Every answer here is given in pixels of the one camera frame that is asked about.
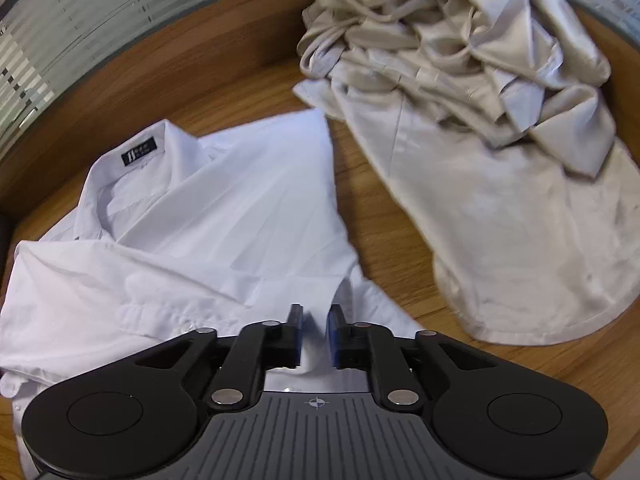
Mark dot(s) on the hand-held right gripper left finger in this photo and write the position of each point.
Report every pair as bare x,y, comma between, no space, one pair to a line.
298,334

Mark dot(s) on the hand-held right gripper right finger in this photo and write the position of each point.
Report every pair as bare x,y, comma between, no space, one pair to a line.
332,337

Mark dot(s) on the white dress shirt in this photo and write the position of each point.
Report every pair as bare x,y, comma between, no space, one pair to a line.
200,220

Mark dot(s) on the crumpled beige garment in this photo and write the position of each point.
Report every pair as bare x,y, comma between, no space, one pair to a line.
475,160

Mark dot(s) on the frosted striped glass partition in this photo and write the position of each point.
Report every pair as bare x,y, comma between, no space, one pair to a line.
75,20

